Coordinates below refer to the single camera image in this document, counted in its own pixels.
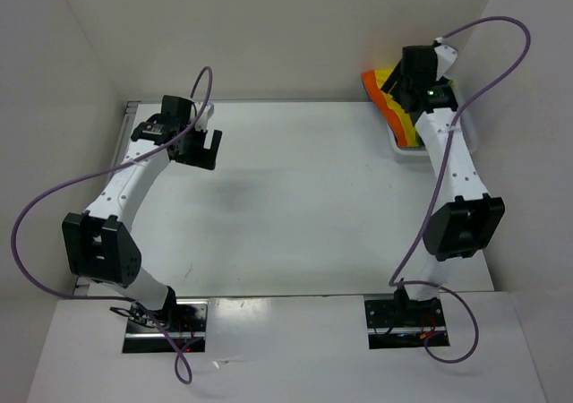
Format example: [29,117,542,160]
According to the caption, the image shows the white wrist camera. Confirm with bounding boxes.
[192,102,215,132]
[433,37,458,81]

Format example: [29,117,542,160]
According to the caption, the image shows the white plastic basket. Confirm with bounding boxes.
[385,80,478,160]

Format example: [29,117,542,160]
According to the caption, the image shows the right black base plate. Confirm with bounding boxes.
[363,295,449,350]

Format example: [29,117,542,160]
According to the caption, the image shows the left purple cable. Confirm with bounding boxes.
[10,65,213,385]

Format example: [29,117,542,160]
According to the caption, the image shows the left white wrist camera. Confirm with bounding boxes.
[192,102,215,132]

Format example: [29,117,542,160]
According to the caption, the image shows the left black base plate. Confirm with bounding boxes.
[110,298,209,354]

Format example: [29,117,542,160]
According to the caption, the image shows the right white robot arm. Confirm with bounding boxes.
[384,43,505,325]

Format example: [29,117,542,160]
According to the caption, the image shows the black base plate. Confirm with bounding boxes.
[110,298,209,354]
[363,295,449,350]

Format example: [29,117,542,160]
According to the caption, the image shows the rainbow striped shorts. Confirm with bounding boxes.
[361,64,456,149]

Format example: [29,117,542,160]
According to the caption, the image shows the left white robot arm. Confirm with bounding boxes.
[62,96,222,331]

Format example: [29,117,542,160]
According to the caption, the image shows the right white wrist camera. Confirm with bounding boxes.
[433,37,458,81]

